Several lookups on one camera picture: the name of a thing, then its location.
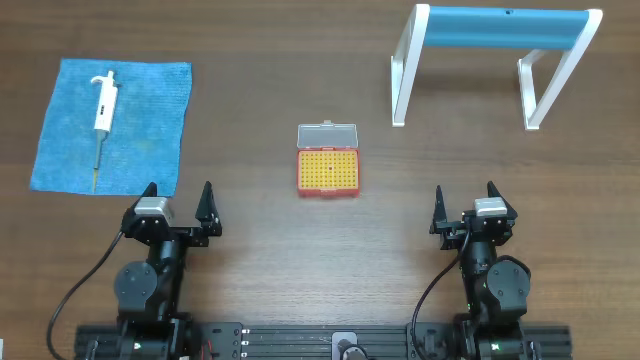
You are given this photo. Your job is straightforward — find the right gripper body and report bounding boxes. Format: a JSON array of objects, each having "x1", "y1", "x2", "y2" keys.
[{"x1": 428, "y1": 209, "x2": 519, "y2": 251}]

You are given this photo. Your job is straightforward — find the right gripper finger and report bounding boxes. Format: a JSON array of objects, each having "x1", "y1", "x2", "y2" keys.
[
  {"x1": 485, "y1": 180, "x2": 519, "y2": 219},
  {"x1": 432, "y1": 184, "x2": 449, "y2": 225}
]

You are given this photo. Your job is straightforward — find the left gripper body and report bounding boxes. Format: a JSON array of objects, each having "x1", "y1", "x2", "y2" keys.
[{"x1": 120, "y1": 205, "x2": 224, "y2": 249}]

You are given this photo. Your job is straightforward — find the blue cloth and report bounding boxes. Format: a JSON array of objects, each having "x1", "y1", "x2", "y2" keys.
[{"x1": 29, "y1": 57, "x2": 194, "y2": 198}]

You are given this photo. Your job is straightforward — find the white pipette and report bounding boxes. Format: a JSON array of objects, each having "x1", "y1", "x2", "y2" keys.
[{"x1": 89, "y1": 69, "x2": 121, "y2": 194}]

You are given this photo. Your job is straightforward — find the red and yellow tip box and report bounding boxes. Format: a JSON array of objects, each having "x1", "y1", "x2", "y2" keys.
[{"x1": 296, "y1": 119, "x2": 362, "y2": 200}]

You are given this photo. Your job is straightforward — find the white and blue stand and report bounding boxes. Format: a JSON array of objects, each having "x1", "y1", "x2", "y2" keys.
[{"x1": 390, "y1": 3, "x2": 605, "y2": 132}]

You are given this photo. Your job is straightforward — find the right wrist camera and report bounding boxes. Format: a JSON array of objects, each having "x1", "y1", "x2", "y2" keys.
[{"x1": 473, "y1": 196, "x2": 508, "y2": 218}]

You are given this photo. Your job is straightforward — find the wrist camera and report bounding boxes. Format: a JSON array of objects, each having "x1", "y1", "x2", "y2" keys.
[
  {"x1": 133, "y1": 195, "x2": 175, "y2": 227},
  {"x1": 473, "y1": 196, "x2": 508, "y2": 218}
]

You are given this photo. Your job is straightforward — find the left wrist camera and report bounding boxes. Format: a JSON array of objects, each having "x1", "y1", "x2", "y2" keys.
[{"x1": 133, "y1": 195, "x2": 175, "y2": 227}]

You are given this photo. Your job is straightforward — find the black cable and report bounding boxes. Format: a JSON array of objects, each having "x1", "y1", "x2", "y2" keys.
[
  {"x1": 45, "y1": 230, "x2": 126, "y2": 360},
  {"x1": 410, "y1": 227, "x2": 474, "y2": 360}
]

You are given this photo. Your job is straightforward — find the mounting rail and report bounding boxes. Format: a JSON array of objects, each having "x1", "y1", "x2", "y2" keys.
[{"x1": 74, "y1": 322, "x2": 574, "y2": 360}]

